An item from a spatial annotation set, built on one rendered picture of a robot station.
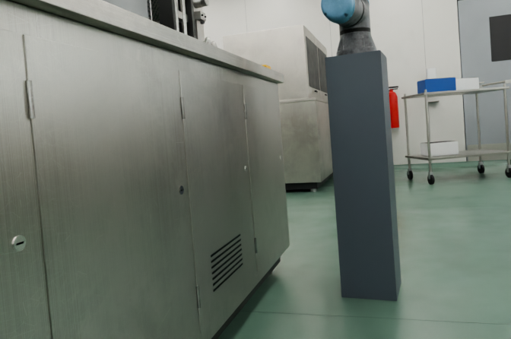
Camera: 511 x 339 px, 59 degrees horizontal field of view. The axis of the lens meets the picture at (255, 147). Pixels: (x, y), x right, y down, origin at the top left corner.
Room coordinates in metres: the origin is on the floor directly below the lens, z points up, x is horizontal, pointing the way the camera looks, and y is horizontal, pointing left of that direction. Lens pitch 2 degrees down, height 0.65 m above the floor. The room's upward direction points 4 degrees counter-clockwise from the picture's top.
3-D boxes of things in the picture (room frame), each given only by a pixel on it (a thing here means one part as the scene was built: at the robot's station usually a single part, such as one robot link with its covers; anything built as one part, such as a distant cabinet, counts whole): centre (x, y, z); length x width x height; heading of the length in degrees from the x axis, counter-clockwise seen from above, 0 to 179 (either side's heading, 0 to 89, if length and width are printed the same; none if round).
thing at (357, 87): (1.72, -0.41, 0.45); 0.20 x 0.20 x 0.90; 67
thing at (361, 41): (1.72, -0.41, 0.95); 0.15 x 0.15 x 0.10
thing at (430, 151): (4.61, -2.08, 0.51); 0.91 x 0.58 x 1.02; 95
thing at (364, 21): (1.72, -0.41, 1.07); 0.13 x 0.12 x 0.14; 150
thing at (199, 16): (1.82, 0.19, 1.05); 0.06 x 0.05 x 0.31; 73
